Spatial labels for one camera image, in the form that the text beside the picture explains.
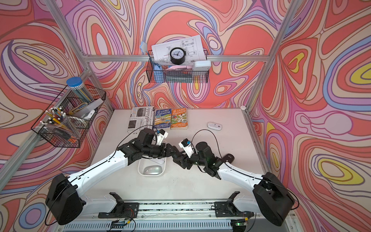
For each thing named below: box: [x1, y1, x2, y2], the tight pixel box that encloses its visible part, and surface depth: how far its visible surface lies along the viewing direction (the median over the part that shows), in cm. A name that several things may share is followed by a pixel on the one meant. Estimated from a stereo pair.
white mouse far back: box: [206, 121, 223, 131], surface depth 109 cm
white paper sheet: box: [151, 34, 207, 65], surface depth 84 cm
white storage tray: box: [137, 155, 167, 177], surface depth 90 cm
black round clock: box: [169, 47, 187, 65], surface depth 80 cm
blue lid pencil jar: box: [66, 76, 94, 104], surface depth 74 cm
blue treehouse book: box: [154, 108, 172, 129], surface depth 113 cm
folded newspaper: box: [127, 106, 155, 135], surface depth 110 cm
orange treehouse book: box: [171, 108, 188, 129], surface depth 113 cm
